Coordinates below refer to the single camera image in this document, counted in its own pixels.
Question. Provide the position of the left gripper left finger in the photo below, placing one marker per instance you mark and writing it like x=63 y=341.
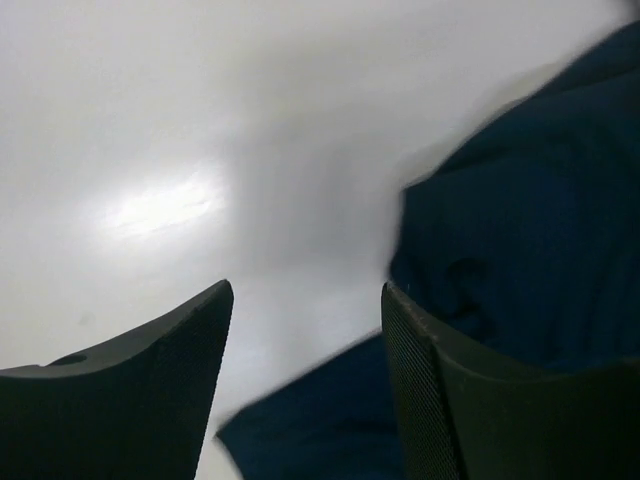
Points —
x=133 y=407

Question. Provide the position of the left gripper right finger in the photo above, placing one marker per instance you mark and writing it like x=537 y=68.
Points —
x=465 y=411

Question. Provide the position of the navy blue shorts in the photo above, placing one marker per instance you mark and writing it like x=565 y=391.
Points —
x=525 y=239

